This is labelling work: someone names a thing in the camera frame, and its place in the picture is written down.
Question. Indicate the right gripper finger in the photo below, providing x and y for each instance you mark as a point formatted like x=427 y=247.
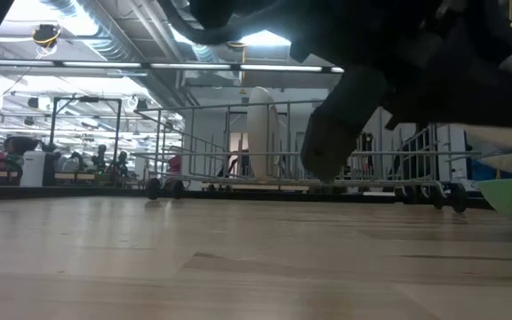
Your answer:
x=336 y=133

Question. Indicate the black background robot arm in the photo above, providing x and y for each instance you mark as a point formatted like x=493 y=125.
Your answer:
x=100 y=155
x=122 y=162

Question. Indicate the white panel stand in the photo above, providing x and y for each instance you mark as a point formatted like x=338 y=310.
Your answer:
x=458 y=142

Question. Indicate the light wood desk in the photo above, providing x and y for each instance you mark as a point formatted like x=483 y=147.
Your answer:
x=256 y=188

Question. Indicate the blue bin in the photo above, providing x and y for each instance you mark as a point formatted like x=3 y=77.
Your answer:
x=482 y=171

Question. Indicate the long linear ceiling light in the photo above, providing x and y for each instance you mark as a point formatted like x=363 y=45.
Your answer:
x=194 y=66

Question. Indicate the red object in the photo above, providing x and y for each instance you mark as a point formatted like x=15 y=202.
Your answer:
x=174 y=164

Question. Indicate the black metal gantry stand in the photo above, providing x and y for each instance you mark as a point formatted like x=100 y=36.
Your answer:
x=53 y=124

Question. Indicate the white air purifier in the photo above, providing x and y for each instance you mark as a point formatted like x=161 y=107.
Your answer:
x=31 y=171

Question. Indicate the black hanging ceiling device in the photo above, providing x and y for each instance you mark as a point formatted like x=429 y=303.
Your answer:
x=45 y=34

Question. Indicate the black metal table frame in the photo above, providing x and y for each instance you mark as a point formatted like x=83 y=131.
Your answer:
x=60 y=192

